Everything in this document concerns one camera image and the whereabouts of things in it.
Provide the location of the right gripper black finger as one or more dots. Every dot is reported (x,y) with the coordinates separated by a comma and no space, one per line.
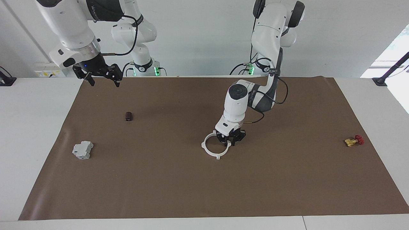
(90,79)
(116,82)

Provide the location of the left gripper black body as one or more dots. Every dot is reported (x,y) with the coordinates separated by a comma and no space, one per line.
(237,134)

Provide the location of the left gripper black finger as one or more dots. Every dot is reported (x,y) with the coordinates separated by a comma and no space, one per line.
(223,141)
(235,142)

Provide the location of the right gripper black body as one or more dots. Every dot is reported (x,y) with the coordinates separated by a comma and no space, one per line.
(96,67)

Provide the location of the white half pipe clamp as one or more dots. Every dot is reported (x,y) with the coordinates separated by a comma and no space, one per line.
(204,145)
(225,152)

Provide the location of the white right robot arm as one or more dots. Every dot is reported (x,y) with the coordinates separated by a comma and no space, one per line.
(70,25)

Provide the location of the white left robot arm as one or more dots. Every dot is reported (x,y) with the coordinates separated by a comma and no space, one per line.
(235,105)

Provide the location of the dark brown short cylinder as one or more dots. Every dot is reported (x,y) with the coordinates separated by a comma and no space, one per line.
(128,116)

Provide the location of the brown table mat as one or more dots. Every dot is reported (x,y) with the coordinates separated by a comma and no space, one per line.
(191,191)

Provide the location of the white circuit breaker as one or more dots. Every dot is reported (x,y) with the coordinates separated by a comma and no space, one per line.
(82,150)

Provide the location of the red and yellow valve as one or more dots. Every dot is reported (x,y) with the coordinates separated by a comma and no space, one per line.
(353,141)

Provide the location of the white wall socket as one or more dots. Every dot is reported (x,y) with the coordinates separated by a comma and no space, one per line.
(48,72)

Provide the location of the black camera stand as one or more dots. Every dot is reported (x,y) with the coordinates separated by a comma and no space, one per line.
(379,81)
(6,81)

